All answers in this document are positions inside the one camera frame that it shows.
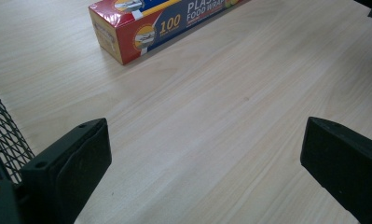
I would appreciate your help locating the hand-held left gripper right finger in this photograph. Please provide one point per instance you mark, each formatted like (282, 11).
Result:
(345, 165)

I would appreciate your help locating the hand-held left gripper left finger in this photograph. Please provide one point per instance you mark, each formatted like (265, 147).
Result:
(65, 171)

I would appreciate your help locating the red and blue food wrap box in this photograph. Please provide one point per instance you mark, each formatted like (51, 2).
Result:
(162, 28)

